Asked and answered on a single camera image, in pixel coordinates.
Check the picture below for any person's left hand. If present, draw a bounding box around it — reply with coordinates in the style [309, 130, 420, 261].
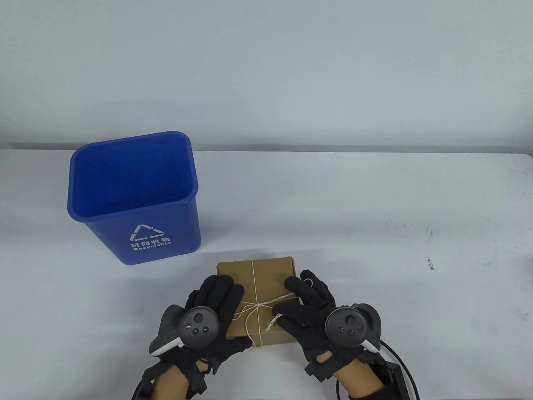
[149, 275, 254, 375]

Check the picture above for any person's right hand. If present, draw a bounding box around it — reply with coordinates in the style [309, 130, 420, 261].
[271, 270, 386, 380]

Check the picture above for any white twine knot string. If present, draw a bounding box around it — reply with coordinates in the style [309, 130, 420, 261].
[232, 260, 314, 353]

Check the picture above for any brown cardboard box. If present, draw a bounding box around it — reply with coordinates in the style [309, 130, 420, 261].
[217, 256, 300, 348]

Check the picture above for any person's right forearm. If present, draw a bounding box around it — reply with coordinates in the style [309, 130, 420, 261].
[333, 360, 384, 400]

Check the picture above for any person's left forearm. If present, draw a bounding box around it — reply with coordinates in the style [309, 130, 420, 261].
[152, 360, 209, 400]

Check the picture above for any black right wrist box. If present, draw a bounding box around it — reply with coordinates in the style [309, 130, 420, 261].
[377, 362, 411, 400]

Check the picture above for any black wrist box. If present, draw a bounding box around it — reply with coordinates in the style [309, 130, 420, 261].
[132, 375, 155, 400]
[377, 362, 411, 400]

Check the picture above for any black left wrist box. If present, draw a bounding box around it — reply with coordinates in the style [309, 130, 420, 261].
[132, 375, 155, 400]

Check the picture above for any grey left hand controller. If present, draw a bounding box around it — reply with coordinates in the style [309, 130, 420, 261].
[149, 305, 220, 357]

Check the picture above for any grey hand controller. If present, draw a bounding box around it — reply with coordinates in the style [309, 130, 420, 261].
[149, 305, 220, 357]
[325, 304, 380, 354]

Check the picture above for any grey right hand controller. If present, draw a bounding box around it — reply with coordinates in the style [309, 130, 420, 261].
[325, 304, 380, 354]

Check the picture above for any blue plastic recycling bin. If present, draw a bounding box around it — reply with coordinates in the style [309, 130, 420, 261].
[67, 131, 202, 266]

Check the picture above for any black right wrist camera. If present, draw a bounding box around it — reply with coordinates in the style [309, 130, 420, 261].
[305, 361, 334, 380]

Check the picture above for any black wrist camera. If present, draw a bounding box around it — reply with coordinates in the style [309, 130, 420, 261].
[187, 367, 208, 396]
[305, 361, 334, 380]

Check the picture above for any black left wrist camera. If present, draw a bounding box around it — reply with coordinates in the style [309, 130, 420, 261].
[187, 367, 208, 396]

